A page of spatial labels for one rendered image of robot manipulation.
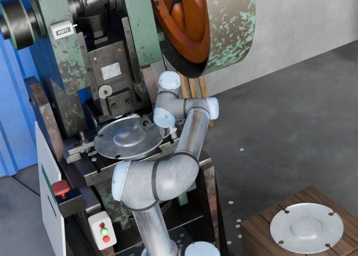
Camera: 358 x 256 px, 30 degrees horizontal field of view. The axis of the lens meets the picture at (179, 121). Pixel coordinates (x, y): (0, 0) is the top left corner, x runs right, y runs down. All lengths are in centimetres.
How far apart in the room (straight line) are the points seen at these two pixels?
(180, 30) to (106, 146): 57
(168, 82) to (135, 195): 51
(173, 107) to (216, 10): 35
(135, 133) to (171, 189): 77
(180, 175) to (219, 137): 202
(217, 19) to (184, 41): 48
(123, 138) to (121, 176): 71
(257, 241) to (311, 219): 24
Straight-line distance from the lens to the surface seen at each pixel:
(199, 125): 213
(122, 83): 259
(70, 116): 288
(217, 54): 238
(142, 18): 247
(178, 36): 277
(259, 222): 280
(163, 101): 228
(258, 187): 353
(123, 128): 272
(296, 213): 283
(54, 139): 296
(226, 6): 227
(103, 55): 252
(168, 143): 272
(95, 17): 248
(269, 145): 382
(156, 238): 214
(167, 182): 192
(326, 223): 278
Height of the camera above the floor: 223
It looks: 33 degrees down
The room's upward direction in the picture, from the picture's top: 11 degrees counter-clockwise
